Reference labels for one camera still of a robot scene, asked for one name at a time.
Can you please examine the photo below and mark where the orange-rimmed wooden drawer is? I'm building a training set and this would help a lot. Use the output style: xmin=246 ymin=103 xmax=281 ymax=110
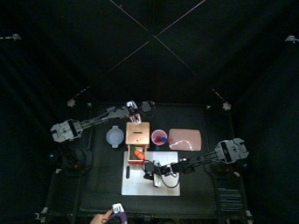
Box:
xmin=127 ymin=144 xmax=150 ymax=165

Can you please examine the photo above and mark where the white and purple handheld device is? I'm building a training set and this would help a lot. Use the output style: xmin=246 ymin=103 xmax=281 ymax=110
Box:
xmin=105 ymin=203 xmax=129 ymax=224

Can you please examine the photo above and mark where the small wooden drawer cabinet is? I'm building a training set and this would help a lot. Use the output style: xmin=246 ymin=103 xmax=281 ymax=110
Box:
xmin=126 ymin=122 xmax=153 ymax=147

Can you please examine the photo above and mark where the person's hand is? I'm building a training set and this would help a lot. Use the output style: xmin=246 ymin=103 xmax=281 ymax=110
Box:
xmin=90 ymin=209 xmax=117 ymax=224

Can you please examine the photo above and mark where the white cutting board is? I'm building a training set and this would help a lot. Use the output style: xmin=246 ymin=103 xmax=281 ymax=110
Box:
xmin=121 ymin=150 xmax=182 ymax=197

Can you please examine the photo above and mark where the pink plastic cup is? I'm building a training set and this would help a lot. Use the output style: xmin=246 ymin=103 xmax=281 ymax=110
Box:
xmin=151 ymin=129 xmax=170 ymax=146

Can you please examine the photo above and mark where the light blue plastic bowl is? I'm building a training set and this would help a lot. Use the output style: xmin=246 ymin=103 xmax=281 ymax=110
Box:
xmin=106 ymin=125 xmax=126 ymax=149

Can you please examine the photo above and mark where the blue toy piece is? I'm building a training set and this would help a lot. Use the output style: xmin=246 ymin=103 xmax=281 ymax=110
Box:
xmin=155 ymin=136 xmax=172 ymax=145

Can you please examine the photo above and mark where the pink rectangular tray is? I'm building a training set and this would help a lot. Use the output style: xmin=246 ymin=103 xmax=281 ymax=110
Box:
xmin=169 ymin=129 xmax=204 ymax=152

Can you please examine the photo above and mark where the white printed warning label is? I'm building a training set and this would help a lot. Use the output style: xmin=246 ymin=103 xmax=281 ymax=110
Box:
xmin=217 ymin=186 xmax=246 ymax=214

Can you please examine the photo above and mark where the silver cloth clamp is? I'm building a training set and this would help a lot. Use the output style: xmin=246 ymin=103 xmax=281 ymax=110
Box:
xmin=285 ymin=34 xmax=299 ymax=44
xmin=0 ymin=33 xmax=23 ymax=41

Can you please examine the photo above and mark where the black cable loop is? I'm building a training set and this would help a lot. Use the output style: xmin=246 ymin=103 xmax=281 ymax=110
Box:
xmin=161 ymin=171 xmax=184 ymax=189

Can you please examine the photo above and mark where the thin pale diagonal cord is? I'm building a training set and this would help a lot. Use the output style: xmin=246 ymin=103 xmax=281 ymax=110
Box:
xmin=107 ymin=0 xmax=232 ymax=109
xmin=70 ymin=0 xmax=208 ymax=103

